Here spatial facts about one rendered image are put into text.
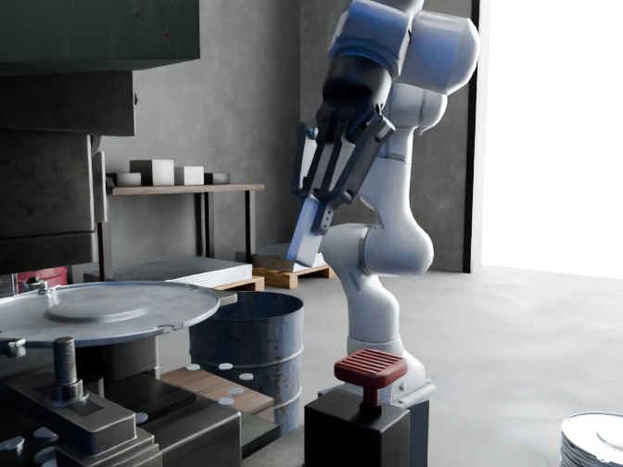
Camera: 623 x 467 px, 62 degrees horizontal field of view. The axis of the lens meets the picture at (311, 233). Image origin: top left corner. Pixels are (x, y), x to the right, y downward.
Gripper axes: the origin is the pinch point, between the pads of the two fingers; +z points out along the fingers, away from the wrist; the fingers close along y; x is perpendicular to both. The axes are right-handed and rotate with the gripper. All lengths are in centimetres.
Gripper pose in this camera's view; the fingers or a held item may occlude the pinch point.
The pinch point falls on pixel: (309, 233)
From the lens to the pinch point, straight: 56.7
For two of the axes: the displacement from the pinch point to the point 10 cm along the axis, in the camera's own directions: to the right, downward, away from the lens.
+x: -6.1, -3.6, -7.0
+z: -3.0, 9.3, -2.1
